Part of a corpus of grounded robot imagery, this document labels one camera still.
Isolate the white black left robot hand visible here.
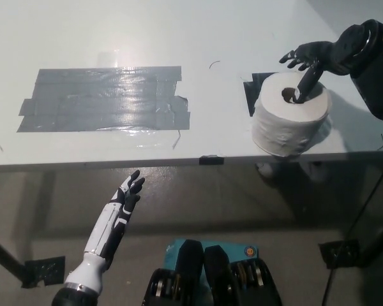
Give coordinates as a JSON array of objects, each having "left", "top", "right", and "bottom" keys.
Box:
[{"left": 82, "top": 169, "right": 146, "bottom": 264}]

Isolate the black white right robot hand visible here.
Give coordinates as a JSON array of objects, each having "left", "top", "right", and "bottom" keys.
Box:
[{"left": 278, "top": 38, "right": 341, "bottom": 105}]

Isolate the white toilet paper roll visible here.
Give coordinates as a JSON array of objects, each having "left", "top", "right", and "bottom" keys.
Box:
[{"left": 251, "top": 71, "right": 333, "bottom": 157}]

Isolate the black teal robot torso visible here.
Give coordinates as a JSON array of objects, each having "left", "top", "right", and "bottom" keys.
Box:
[{"left": 141, "top": 238, "right": 283, "bottom": 306}]

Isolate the black tape square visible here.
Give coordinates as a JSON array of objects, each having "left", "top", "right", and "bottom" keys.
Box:
[{"left": 242, "top": 72, "right": 275, "bottom": 117}]

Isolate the black table leg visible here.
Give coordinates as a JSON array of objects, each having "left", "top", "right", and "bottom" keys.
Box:
[
  {"left": 346, "top": 157, "right": 383, "bottom": 267},
  {"left": 0, "top": 234, "right": 28, "bottom": 281}
]

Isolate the white shoe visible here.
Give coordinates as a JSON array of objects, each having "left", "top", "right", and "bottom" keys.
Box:
[{"left": 255, "top": 161, "right": 275, "bottom": 178}]

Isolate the small black tape piece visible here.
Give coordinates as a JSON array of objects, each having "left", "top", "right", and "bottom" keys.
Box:
[{"left": 199, "top": 155, "right": 225, "bottom": 166}]

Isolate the grey duct tape patch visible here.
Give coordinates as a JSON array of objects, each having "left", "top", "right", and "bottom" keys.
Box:
[{"left": 16, "top": 66, "right": 192, "bottom": 132}]

